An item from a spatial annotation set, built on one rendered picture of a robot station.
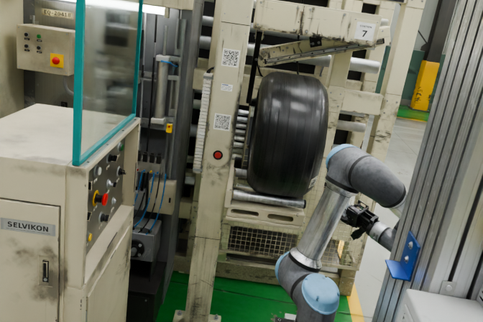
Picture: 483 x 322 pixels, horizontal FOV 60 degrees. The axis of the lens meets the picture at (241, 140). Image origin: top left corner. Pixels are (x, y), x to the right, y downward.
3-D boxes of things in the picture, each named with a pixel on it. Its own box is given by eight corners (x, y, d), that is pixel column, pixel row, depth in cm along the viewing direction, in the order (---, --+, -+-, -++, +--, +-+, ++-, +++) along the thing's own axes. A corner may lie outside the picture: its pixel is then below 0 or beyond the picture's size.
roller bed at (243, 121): (208, 157, 238) (215, 106, 229) (210, 149, 252) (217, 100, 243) (243, 162, 238) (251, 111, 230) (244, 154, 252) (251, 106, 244)
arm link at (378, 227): (389, 236, 163) (375, 247, 160) (379, 230, 166) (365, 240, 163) (392, 223, 159) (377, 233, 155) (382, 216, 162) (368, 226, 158)
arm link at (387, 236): (420, 243, 154) (407, 262, 155) (394, 226, 162) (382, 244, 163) (412, 241, 149) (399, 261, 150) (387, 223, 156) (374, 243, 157)
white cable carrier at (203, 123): (192, 172, 200) (204, 72, 186) (194, 169, 205) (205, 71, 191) (202, 174, 200) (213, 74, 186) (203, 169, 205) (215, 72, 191)
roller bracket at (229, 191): (223, 208, 191) (226, 188, 188) (228, 175, 229) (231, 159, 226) (231, 209, 191) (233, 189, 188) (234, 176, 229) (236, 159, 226)
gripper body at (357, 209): (358, 198, 169) (382, 214, 161) (355, 213, 174) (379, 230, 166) (345, 206, 166) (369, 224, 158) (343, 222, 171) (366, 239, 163)
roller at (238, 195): (231, 187, 196) (231, 193, 199) (231, 193, 192) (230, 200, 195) (305, 197, 196) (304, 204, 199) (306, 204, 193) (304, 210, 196)
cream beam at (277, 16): (252, 29, 204) (256, -3, 200) (252, 27, 228) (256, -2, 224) (376, 47, 205) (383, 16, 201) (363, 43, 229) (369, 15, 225)
